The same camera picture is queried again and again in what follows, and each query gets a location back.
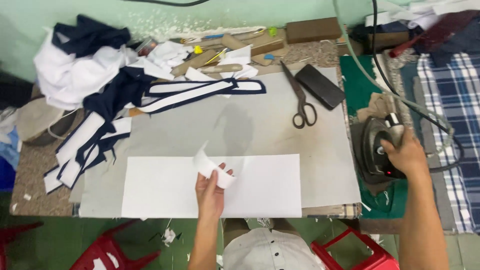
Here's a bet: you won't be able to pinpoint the white collar strip navy trim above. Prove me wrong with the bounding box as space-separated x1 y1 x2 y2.
138 78 267 114

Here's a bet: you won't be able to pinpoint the black rectangular block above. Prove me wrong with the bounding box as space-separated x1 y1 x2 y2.
295 64 346 111

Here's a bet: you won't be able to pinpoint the heap of dark clothes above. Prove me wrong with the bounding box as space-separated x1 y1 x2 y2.
352 0 480 66

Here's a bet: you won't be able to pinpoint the brown rectangular block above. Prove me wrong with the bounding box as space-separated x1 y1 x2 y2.
286 17 343 45

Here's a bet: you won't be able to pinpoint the person's white buttoned shirt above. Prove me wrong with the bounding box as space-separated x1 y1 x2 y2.
223 227 325 270

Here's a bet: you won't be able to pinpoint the pile of white navy collar pieces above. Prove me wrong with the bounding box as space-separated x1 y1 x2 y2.
43 111 133 194

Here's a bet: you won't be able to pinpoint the grey-green hose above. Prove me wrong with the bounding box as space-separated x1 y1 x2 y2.
332 0 455 148

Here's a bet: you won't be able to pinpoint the black iron cable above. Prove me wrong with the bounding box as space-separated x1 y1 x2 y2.
371 0 466 174

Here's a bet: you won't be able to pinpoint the curved white fabric piece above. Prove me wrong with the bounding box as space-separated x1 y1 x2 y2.
193 141 237 190

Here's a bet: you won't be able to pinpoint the dark metal scissors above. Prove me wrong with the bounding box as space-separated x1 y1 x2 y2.
280 61 318 130

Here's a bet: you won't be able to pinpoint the heap of white navy garments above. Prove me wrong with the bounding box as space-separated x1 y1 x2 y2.
33 14 158 121

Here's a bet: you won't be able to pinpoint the person's right hand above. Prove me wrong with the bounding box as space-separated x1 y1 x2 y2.
380 128 429 181

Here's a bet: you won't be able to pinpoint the grey ironing pad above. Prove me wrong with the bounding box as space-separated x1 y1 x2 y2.
78 67 362 219

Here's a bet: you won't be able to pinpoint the black electric iron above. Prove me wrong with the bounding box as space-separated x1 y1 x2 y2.
361 113 409 184

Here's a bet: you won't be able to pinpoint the white rectangular fabric sheet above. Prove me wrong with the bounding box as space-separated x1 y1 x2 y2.
121 154 303 219

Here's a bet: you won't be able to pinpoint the blue plaid cloth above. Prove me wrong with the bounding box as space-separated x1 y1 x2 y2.
416 52 480 234

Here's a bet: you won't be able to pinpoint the green cloth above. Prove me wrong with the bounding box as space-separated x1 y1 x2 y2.
339 55 409 220

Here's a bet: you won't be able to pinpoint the person's left hand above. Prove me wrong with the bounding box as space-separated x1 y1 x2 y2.
195 162 234 220

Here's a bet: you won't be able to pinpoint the brown cloth scrap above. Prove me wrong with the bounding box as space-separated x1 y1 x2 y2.
356 92 395 123

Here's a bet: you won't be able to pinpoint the red plastic stool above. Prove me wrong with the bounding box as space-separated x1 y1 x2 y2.
0 221 44 270
70 220 162 270
310 226 400 270

